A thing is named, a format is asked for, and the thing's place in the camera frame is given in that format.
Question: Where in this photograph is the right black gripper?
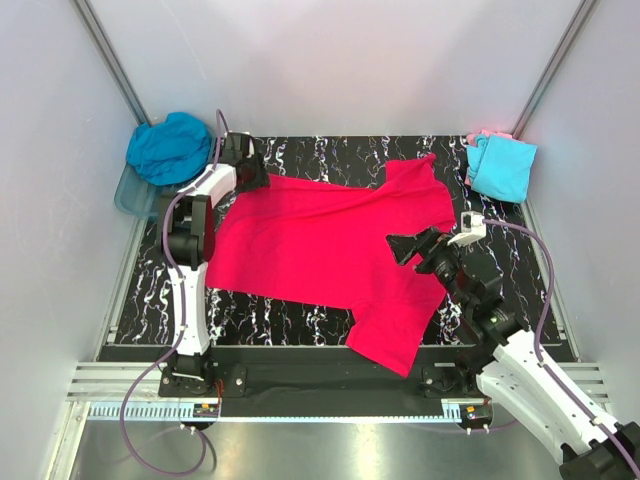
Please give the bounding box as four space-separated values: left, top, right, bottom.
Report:
385 226 472 312

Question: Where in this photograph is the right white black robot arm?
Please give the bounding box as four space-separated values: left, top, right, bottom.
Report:
386 227 639 479

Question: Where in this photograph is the clear teal plastic bin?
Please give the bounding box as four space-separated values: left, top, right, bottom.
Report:
114 163 176 221

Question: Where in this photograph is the right aluminium corner post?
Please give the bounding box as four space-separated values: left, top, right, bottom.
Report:
511 0 600 139

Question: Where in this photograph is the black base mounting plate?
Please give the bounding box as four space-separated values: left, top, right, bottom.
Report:
159 346 482 421

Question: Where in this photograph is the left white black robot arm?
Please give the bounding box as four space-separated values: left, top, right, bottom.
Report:
156 132 270 396

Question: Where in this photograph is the white slotted cable duct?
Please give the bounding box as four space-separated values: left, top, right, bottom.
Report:
88 402 220 422

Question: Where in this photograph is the aluminium corner post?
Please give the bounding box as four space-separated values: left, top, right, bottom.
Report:
511 0 600 139
70 0 151 124

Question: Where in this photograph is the left aluminium corner post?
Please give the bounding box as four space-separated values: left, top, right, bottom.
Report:
70 0 151 124

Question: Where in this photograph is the folded light blue t shirt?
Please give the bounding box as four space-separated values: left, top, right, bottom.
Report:
467 136 538 204

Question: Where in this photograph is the blue crumpled t shirt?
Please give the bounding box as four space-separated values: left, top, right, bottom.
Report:
125 112 213 187

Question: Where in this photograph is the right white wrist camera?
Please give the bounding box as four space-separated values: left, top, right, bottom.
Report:
447 211 486 247

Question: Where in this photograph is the red t shirt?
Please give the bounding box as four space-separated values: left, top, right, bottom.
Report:
205 154 455 377

